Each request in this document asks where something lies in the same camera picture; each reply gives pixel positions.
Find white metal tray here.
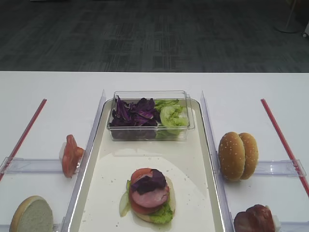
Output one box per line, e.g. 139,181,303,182
68,101,224,232

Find left red strip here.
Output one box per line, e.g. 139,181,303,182
0,99,47,180

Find green lettuce on burger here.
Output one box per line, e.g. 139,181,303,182
125,180,173,224

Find red strip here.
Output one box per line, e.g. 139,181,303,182
0,99,47,180
260,99,309,195

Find left upper clear cross rail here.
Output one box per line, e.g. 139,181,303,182
0,157,63,174

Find ham slice on burger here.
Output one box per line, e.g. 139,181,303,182
129,184,169,208

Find sesame bun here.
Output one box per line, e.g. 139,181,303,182
218,131,245,181
239,132,259,180

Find bottom bun half left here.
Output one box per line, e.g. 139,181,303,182
9,195,54,232

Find white ham holder block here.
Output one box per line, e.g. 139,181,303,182
270,211,281,232

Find tomato slices on burger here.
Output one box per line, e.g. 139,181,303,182
128,168,169,215

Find tomato slices on holder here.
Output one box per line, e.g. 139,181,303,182
62,134,84,178

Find ham slices on holder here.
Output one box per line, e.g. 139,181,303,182
234,204,278,232

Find left lower clear cross rail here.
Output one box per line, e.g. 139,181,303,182
53,217,65,232

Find left clear long rail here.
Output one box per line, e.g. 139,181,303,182
59,90,106,232

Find right red strip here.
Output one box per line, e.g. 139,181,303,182
260,99,309,195

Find clear long rail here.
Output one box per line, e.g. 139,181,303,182
59,90,106,232
200,91,235,232

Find purple cabbage leaves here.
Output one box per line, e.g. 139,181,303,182
109,96,161,127

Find green lettuce in container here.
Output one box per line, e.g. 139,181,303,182
154,99,189,135

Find white tomato holder block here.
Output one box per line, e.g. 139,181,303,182
59,142,66,160

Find purple cabbage on burger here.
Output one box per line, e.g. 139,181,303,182
131,168,167,195

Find right upper clear cross rail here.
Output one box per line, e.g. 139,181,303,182
253,159,307,177

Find right clear long rail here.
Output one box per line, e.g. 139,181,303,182
200,91,235,232

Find clear cross rail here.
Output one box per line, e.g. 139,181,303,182
0,157,63,174
279,221,309,232
253,159,307,177
53,217,65,232

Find clear plastic salad container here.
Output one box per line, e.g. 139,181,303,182
107,90,195,141

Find right lower clear cross rail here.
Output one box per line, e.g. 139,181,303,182
279,221,309,232

